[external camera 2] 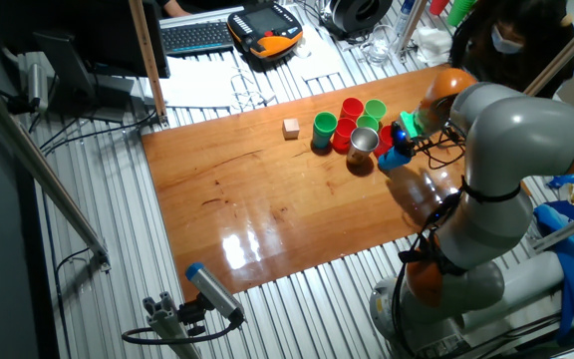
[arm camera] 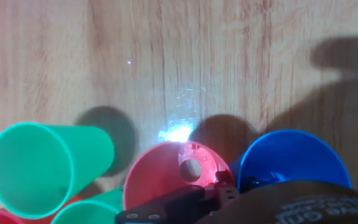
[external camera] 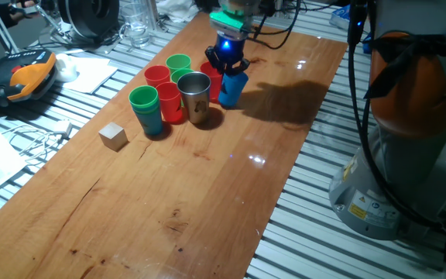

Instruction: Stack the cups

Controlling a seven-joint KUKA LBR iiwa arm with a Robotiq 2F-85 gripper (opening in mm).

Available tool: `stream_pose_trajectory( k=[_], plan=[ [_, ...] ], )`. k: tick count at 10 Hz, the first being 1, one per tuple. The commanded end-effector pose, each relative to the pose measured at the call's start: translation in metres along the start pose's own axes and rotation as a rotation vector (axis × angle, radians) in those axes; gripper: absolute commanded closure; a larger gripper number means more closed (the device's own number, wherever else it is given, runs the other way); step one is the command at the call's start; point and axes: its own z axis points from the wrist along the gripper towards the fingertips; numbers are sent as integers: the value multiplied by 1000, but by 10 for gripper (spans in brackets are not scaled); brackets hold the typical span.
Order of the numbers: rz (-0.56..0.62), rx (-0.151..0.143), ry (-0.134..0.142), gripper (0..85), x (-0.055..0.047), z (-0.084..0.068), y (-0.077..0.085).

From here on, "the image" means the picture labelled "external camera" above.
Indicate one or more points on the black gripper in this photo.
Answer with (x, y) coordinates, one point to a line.
(228, 49)

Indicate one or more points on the red plastic cup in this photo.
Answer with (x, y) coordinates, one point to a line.
(213, 83)
(157, 75)
(169, 102)

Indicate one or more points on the stainless steel cup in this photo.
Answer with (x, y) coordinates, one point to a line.
(194, 100)

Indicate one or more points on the white crumpled tissue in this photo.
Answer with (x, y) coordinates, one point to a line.
(176, 9)

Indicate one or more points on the clear drinking glass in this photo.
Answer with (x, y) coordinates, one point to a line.
(136, 33)

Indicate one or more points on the blue tissue packet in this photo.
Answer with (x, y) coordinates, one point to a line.
(339, 17)

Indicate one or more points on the light wooden cube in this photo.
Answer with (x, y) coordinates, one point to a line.
(112, 135)

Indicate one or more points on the white blank paper sheet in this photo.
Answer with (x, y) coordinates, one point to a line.
(91, 73)

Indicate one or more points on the black filament spool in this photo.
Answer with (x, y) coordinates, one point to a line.
(91, 17)

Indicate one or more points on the white round device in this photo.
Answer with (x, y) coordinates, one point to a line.
(66, 67)

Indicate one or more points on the varnished wooden board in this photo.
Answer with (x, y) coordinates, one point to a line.
(130, 213)

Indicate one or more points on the orange and black teach pendant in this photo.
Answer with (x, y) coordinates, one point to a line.
(29, 77)

